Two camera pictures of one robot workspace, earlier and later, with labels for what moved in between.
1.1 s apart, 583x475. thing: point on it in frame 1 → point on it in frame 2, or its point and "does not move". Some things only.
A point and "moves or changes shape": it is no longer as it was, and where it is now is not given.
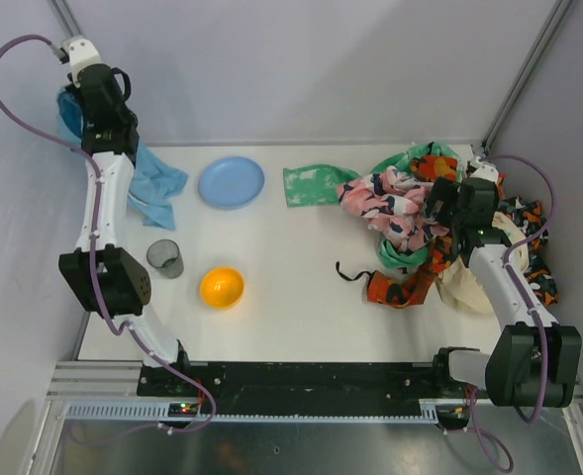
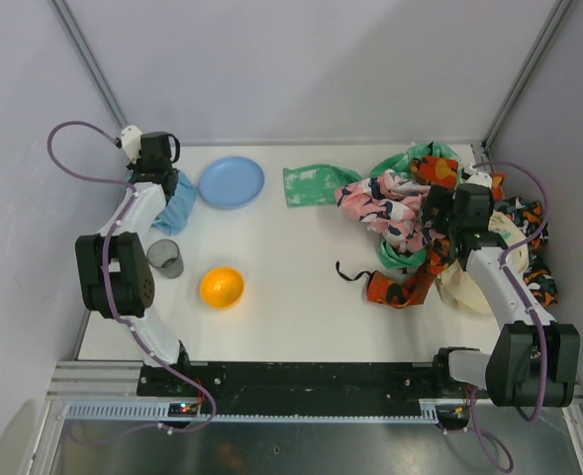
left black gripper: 95,82 → 166,183
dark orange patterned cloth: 530,218 does not move
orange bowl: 222,288 does not move
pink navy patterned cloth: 394,205 does not move
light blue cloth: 151,185 moves or changes shape
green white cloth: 318,184 does not move
